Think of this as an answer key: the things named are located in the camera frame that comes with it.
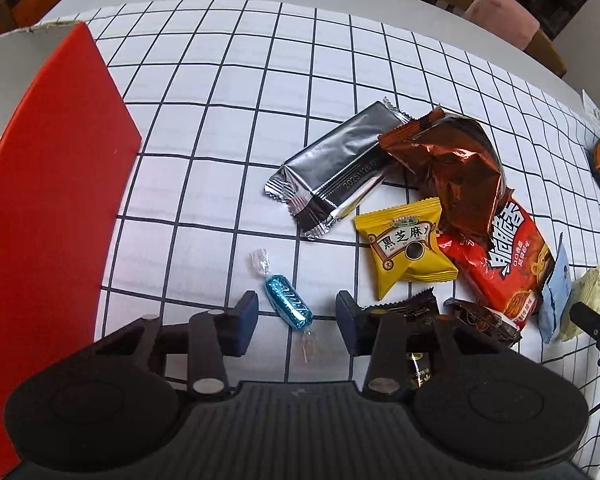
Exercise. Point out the white checkered tablecloth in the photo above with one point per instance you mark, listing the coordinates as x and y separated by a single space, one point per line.
230 110

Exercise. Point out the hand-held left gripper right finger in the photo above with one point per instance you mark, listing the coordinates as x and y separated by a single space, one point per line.
347 322

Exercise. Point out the light blue snack packet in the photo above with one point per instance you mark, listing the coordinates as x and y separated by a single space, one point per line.
555 295

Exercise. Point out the silver foil snack packet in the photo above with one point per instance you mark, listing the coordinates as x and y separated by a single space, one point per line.
330 160

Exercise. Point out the red snack packet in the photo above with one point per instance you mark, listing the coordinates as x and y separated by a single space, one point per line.
505 260

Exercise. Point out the white paper packet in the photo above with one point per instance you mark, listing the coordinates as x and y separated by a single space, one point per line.
594 110

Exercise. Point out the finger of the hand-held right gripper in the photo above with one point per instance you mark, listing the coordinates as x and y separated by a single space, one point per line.
595 327

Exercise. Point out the red and white cardboard box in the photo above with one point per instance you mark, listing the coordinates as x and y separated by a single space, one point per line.
55 160

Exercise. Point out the cream snack packet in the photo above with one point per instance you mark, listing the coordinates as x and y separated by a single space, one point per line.
587 290

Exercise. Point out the yellow snack packet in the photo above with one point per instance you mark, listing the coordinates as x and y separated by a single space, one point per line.
405 250

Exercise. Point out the black snack packet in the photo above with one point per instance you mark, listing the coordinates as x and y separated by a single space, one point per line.
417 307

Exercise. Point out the blue candy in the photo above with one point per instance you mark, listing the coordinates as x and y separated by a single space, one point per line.
287 302

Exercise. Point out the copper brown foil snack packet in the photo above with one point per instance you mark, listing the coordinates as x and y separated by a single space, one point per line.
455 170

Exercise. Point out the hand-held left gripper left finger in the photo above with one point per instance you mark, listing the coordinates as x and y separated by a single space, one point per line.
245 322

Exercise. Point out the dark brown snack packet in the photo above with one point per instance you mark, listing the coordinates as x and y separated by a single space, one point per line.
480 317

